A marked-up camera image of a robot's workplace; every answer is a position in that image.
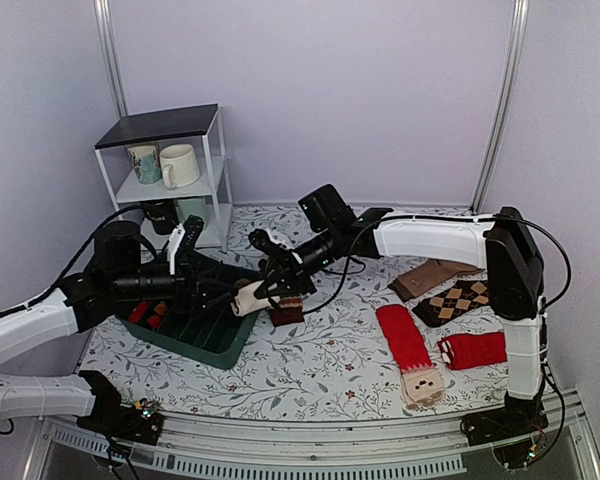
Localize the pale green mug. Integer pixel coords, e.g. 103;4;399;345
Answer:
176;197;209;229

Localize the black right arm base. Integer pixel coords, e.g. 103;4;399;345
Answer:
460;397;548;446

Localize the red folded sock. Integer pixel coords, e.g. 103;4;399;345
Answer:
437;332;507;370

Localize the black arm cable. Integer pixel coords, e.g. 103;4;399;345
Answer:
299;212;574;446
0;207;156;326

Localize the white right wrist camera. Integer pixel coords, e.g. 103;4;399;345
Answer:
248;229;289;260

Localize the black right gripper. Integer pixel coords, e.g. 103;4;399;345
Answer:
253;226;343;296

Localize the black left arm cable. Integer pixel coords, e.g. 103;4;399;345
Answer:
0;207;156;326

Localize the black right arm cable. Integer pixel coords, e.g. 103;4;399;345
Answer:
299;212;574;446

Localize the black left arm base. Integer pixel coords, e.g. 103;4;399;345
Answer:
76;398;165;446

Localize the cream white mug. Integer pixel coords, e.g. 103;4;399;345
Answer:
159;144;200;190

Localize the floral patterned table mat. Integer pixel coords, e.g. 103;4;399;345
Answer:
78;206;507;422

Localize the orange black rolled sock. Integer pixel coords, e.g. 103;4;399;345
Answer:
147;302;169;331

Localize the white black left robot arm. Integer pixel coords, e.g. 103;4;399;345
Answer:
0;221;243;438

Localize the red rolled sock front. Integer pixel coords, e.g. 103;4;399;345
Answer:
128;301;150;324

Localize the white shelf black top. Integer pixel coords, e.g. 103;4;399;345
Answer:
94;104;233;248

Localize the cream brown block sock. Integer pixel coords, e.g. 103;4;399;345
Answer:
231;280;272;317

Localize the striped beige brown sock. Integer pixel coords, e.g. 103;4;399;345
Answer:
266;296;304;327

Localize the teal patterned mug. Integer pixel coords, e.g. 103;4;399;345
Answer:
127;142;162;185

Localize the green divided organizer tray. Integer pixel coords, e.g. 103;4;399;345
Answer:
115;265;261;370

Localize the aluminium corner post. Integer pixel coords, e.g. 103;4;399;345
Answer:
470;0;530;213
93;0;128;118

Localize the tan brown cuff sock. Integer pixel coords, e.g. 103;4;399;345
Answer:
388;259;482;302

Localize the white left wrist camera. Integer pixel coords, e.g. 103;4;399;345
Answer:
166;215;204;276

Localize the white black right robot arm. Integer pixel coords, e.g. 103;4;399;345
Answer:
249;184;545;436

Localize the brown argyle sock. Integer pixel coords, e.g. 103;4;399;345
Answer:
412;280;489;328

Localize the left aluminium corner post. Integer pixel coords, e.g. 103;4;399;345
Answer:
93;0;128;118

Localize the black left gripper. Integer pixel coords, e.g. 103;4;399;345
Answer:
112;251;239;319

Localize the black mug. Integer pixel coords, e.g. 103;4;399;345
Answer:
141;199;179;235

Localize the aluminium front rail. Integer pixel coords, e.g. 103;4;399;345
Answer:
22;381;600;479

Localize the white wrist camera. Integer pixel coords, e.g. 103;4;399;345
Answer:
166;215;204;276
248;229;289;260

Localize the right aluminium corner post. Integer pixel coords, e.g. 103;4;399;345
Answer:
470;0;530;213

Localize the red beige face sock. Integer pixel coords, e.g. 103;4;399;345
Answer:
376;304;445;409

